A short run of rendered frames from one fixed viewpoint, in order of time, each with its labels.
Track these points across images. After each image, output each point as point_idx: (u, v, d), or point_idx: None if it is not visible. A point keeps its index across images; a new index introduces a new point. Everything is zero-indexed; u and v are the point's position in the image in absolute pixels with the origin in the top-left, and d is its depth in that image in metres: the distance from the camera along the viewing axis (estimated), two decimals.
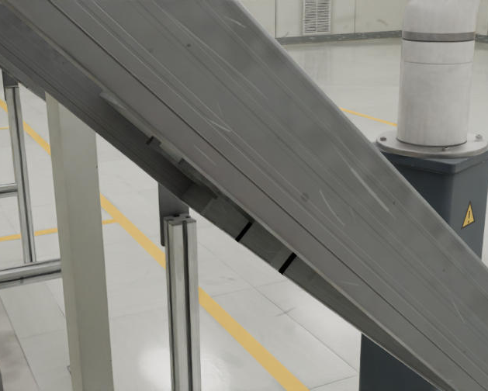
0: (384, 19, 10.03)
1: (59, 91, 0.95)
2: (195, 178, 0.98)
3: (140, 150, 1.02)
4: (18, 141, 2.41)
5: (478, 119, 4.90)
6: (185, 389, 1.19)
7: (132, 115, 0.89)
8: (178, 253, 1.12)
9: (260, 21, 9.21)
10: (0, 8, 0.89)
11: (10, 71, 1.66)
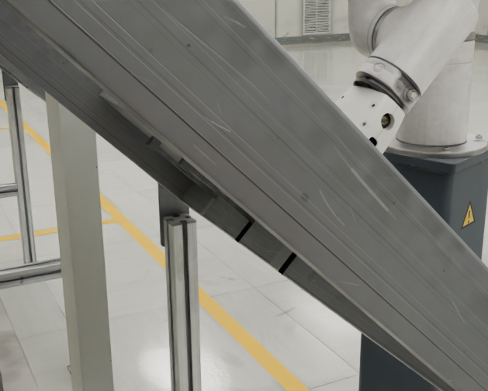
0: None
1: (59, 91, 0.95)
2: (195, 178, 0.98)
3: (140, 150, 1.02)
4: (18, 141, 2.41)
5: (478, 119, 4.90)
6: (185, 389, 1.19)
7: (132, 115, 0.89)
8: (178, 253, 1.12)
9: (260, 21, 9.21)
10: (0, 8, 0.89)
11: (10, 71, 1.66)
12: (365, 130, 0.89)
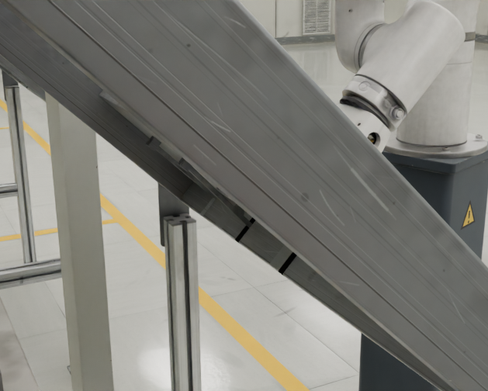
0: (384, 19, 10.03)
1: (59, 91, 0.95)
2: (195, 178, 0.98)
3: (140, 150, 1.02)
4: (18, 141, 2.41)
5: (478, 119, 4.90)
6: (185, 389, 1.19)
7: (132, 115, 0.89)
8: (178, 253, 1.12)
9: (260, 21, 9.21)
10: (0, 8, 0.89)
11: (10, 71, 1.66)
12: None
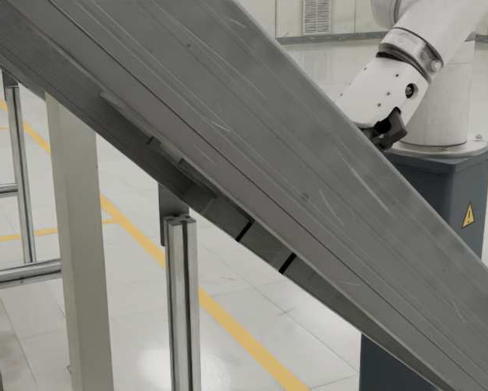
0: None
1: (59, 91, 0.95)
2: (195, 178, 0.98)
3: (140, 150, 1.02)
4: (18, 141, 2.41)
5: (478, 119, 4.90)
6: (185, 389, 1.19)
7: (132, 115, 0.89)
8: (178, 253, 1.12)
9: (260, 21, 9.21)
10: (0, 8, 0.89)
11: (10, 71, 1.66)
12: (389, 100, 0.89)
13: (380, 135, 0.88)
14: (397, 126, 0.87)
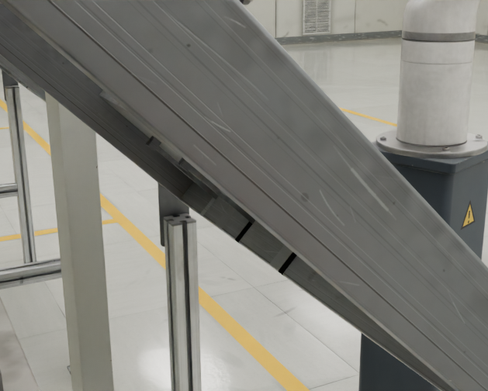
0: (384, 19, 10.03)
1: (59, 91, 0.95)
2: (195, 178, 0.98)
3: (140, 150, 1.02)
4: (18, 141, 2.41)
5: (478, 119, 4.90)
6: (185, 389, 1.19)
7: (132, 115, 0.89)
8: (178, 253, 1.12)
9: (260, 21, 9.21)
10: (0, 8, 0.89)
11: (10, 71, 1.66)
12: None
13: None
14: None
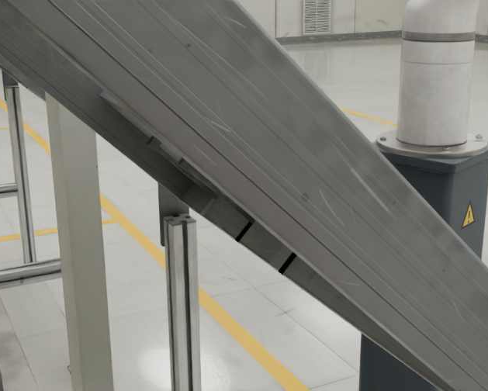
0: (384, 19, 10.03)
1: (59, 91, 0.95)
2: (195, 178, 0.98)
3: (140, 150, 1.02)
4: (18, 141, 2.41)
5: (478, 119, 4.90)
6: (185, 389, 1.19)
7: (132, 115, 0.89)
8: (178, 253, 1.12)
9: (260, 21, 9.21)
10: (0, 8, 0.89)
11: (10, 71, 1.66)
12: None
13: None
14: None
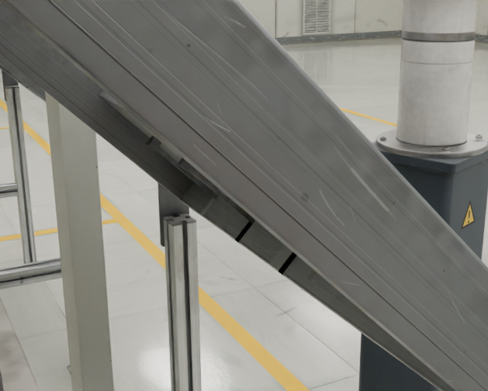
0: (384, 19, 10.03)
1: (59, 91, 0.95)
2: (195, 178, 0.98)
3: (140, 150, 1.02)
4: (18, 141, 2.41)
5: (478, 119, 4.90)
6: (185, 389, 1.19)
7: (132, 115, 0.89)
8: (178, 253, 1.12)
9: (260, 21, 9.21)
10: (0, 8, 0.89)
11: (10, 71, 1.66)
12: None
13: None
14: None
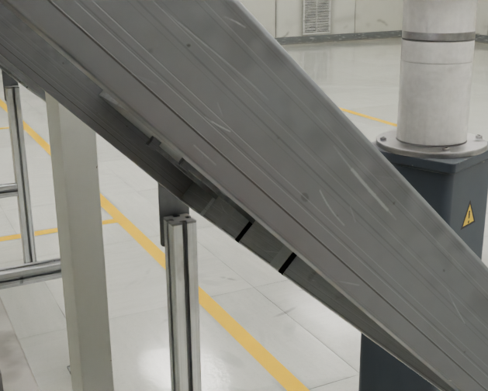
0: (384, 19, 10.03)
1: (59, 91, 0.95)
2: (195, 178, 0.98)
3: (140, 150, 1.02)
4: (18, 141, 2.41)
5: (478, 119, 4.90)
6: (185, 389, 1.19)
7: (132, 115, 0.89)
8: (178, 253, 1.12)
9: (260, 21, 9.21)
10: (0, 8, 0.89)
11: (10, 71, 1.66)
12: None
13: None
14: None
